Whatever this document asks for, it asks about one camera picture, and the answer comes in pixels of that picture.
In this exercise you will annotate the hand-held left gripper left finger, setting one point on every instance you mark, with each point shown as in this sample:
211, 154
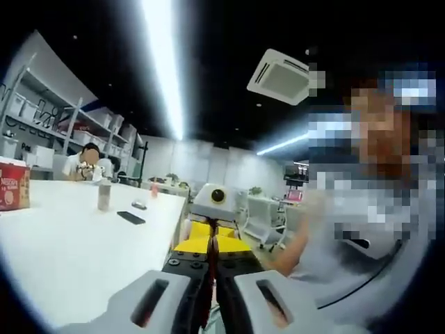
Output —
128, 302

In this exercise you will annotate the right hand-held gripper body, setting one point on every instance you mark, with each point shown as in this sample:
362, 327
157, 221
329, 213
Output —
203, 207

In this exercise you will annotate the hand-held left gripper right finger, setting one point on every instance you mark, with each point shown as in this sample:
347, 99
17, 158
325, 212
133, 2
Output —
299, 313

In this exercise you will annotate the black smartphone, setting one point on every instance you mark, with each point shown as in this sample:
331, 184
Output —
130, 217

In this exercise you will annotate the clear glass cup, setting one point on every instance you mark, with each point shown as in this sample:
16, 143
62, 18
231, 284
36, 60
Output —
104, 198

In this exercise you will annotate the red coffee box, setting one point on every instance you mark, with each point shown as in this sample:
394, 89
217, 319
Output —
15, 188

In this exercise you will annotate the white office chair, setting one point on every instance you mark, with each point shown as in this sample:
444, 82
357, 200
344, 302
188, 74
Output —
260, 222

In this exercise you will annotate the person's grey shirt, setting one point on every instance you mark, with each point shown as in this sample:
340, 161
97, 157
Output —
330, 275

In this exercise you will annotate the small orange bottle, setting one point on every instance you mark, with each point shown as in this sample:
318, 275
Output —
154, 190

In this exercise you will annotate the potted green plant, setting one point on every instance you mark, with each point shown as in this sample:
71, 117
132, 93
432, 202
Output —
255, 190

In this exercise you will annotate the small grey object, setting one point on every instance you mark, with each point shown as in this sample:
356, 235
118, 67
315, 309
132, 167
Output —
139, 204

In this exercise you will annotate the short ceiling light strip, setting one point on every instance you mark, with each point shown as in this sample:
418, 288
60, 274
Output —
281, 144

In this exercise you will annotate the white chest device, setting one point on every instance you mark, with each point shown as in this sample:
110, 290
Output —
382, 250

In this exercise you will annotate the long ceiling light strip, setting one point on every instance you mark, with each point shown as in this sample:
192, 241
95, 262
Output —
163, 69

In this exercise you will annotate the white ceiling air conditioner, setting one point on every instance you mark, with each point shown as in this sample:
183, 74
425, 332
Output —
278, 76

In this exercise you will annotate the grey metal shelf rack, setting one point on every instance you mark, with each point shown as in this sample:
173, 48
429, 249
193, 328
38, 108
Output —
74, 118

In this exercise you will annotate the group of white storage bins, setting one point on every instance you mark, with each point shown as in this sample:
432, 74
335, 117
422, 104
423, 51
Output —
41, 154

